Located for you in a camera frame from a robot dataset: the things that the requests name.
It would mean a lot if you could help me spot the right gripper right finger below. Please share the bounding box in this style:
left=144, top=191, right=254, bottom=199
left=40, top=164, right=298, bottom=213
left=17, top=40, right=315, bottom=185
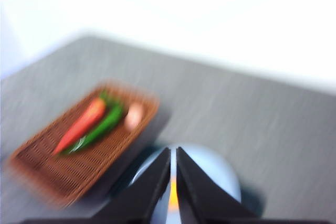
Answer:
left=176, top=147, right=333, bottom=224

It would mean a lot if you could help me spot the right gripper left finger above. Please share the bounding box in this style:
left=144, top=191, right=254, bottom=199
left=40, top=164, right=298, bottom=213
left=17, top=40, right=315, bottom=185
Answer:
left=23, top=147, right=172, bottom=224

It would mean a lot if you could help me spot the yellow corn cob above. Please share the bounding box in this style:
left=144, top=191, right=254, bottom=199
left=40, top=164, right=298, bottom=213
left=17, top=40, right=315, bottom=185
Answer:
left=169, top=178, right=181, bottom=212

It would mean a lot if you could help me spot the blue round plate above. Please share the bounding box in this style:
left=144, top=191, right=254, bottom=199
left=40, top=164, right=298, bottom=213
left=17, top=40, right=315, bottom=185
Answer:
left=130, top=143, right=242, bottom=224

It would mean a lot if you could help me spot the brown woven wicker basket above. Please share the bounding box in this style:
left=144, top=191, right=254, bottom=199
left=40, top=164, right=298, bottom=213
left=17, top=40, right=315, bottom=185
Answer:
left=5, top=78, right=161, bottom=210

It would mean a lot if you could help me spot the pale brown egg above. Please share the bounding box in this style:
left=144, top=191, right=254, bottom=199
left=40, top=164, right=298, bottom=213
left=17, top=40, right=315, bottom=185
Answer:
left=123, top=102, right=145, bottom=130

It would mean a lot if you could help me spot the green chili pepper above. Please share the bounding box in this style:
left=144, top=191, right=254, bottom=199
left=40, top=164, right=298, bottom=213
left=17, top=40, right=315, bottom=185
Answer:
left=61, top=90, right=125, bottom=155

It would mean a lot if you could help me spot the orange carrot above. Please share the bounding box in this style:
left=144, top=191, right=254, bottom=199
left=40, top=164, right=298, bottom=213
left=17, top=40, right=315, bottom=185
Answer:
left=52, top=97, right=107, bottom=156

